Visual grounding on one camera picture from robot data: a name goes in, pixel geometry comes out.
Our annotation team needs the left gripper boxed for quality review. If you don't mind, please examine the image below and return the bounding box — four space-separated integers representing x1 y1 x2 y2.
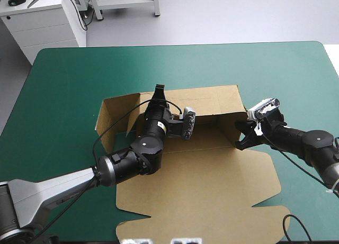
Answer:
145 83 172 121

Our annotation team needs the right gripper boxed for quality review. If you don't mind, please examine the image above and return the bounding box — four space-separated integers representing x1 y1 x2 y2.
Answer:
234 108 289 151

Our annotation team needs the brown cardboard box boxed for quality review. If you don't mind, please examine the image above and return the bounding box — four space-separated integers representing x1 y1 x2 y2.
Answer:
94 84 292 242

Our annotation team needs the white drawer cabinet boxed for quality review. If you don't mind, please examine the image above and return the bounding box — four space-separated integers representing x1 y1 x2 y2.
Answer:
0 0 87 67

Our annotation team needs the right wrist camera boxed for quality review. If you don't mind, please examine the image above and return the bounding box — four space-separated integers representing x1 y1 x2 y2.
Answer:
247 97 281 121

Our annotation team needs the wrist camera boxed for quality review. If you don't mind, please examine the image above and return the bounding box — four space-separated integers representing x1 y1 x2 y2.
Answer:
247 97 281 121
182 106 198 142

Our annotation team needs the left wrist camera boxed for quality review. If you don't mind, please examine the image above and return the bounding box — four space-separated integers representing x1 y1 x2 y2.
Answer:
182 106 198 142

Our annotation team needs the white desk frame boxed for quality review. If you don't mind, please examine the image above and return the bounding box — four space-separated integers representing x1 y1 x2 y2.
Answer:
89 0 162 21

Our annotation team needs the thin black floor cable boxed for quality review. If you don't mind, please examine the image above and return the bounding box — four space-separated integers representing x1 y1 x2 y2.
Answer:
56 0 95 32

